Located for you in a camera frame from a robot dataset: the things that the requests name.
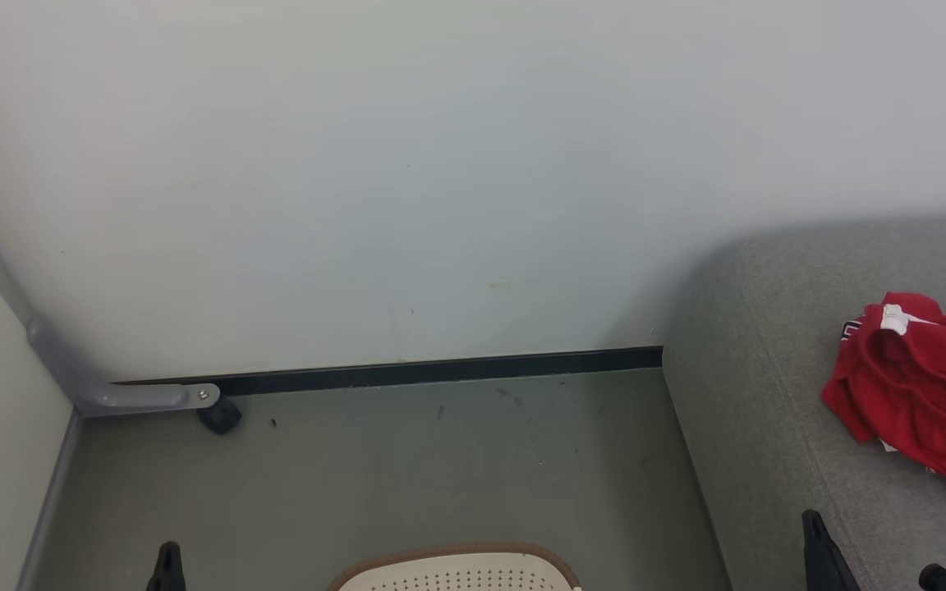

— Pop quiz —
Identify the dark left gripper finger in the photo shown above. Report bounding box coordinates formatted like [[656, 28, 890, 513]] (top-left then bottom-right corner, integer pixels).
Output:
[[145, 540, 188, 591]]

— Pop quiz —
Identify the red white garment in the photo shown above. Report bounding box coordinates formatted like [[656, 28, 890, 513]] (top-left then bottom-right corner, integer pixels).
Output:
[[820, 291, 946, 538]]

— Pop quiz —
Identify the white perforated laundry basket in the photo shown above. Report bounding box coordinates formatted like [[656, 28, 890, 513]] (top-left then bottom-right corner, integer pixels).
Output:
[[328, 542, 583, 591]]

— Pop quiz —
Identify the grey fabric sofa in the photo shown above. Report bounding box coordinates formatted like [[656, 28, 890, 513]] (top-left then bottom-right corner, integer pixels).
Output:
[[662, 213, 946, 591]]

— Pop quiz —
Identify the grey metal partition foot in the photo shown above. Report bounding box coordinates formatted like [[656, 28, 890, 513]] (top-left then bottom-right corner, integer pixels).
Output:
[[25, 318, 222, 419]]

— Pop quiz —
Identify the black baseboard strip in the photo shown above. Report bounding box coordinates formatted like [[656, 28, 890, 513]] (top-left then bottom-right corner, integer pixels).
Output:
[[112, 346, 664, 397]]

